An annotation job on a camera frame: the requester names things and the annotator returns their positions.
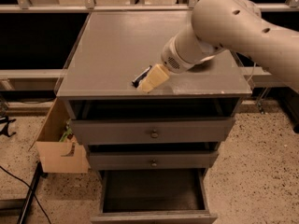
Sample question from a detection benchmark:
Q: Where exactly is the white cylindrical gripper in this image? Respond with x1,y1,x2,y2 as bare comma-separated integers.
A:
137,37,200,93

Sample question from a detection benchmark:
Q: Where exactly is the blue rxbar blueberry wrapper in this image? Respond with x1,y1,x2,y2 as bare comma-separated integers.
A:
132,65,152,88

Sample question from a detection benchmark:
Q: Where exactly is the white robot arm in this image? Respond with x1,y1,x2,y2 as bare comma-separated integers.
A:
134,0,299,92

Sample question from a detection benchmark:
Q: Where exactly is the grey drawer cabinet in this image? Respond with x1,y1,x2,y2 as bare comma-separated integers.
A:
55,9,253,224

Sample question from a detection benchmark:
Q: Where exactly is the grey top drawer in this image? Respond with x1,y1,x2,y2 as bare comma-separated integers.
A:
71,118,235,145

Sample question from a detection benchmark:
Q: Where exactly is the grey drawer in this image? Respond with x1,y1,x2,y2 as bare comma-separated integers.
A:
89,151,219,171
91,169,218,224
71,118,235,145

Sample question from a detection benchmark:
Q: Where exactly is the grey middle drawer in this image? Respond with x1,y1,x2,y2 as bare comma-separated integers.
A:
89,151,219,171

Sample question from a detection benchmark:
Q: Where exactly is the grey bottom drawer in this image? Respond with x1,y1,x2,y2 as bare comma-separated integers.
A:
91,169,218,224

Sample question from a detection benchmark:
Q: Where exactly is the green item in box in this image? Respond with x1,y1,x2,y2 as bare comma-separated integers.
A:
60,120,72,142

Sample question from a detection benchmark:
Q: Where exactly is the cardboard box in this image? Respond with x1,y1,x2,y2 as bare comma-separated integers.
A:
35,99,90,174

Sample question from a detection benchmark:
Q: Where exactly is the black metal floor bar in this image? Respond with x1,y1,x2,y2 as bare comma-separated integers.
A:
17,162,42,224

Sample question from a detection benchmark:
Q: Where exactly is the black stand foot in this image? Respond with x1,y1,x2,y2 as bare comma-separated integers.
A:
0,116,15,137

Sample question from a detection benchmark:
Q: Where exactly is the metal rail frame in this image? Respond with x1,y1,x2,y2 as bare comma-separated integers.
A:
0,0,299,91

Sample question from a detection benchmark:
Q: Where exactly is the black floor cable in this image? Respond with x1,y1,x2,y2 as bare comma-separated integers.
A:
0,165,52,224

